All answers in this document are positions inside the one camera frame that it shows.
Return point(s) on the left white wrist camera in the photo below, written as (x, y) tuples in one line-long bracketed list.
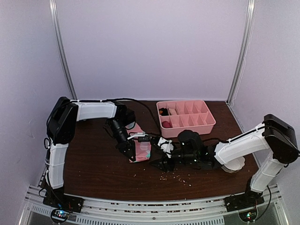
[(136, 135)]

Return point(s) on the pink divided organizer tray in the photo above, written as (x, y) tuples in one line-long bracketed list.
[(193, 115)]

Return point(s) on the right circuit board with leds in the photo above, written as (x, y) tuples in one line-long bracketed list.
[(248, 215)]

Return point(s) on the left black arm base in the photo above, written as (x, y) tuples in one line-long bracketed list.
[(68, 203)]

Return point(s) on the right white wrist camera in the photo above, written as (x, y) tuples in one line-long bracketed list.
[(166, 146)]

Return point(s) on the pink patterned sock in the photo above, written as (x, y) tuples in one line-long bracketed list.
[(142, 149)]

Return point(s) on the maroon rolled sock in tray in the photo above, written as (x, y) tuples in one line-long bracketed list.
[(166, 124)]

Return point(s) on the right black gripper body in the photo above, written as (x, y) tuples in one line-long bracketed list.
[(191, 158)]

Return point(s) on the black item in tray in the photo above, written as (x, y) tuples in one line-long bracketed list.
[(163, 112)]

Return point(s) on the white scalloped bowl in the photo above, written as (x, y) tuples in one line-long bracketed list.
[(234, 165)]

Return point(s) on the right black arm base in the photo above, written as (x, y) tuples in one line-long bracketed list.
[(242, 201)]

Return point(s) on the circuit board with leds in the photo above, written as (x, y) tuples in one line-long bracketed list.
[(59, 216), (248, 215)]

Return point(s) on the striped beige maroon sock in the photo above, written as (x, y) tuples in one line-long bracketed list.
[(172, 111)]

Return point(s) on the aluminium front rail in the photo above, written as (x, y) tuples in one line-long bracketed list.
[(205, 211)]

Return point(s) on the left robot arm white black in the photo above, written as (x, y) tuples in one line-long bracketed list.
[(60, 129)]

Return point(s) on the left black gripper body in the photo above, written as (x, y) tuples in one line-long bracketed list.
[(115, 125)]

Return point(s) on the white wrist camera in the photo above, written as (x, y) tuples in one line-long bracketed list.
[(136, 135), (166, 146)]

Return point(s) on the left aluminium frame post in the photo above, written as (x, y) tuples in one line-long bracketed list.
[(62, 54)]

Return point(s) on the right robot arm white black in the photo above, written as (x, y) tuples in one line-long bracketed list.
[(273, 134)]

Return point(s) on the right aluminium frame post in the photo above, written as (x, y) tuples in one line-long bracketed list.
[(243, 50)]

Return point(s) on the left circuit board with leds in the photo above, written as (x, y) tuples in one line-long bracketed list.
[(59, 216)]

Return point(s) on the aluminium frame post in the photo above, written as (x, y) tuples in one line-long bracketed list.
[(62, 54), (243, 50)]

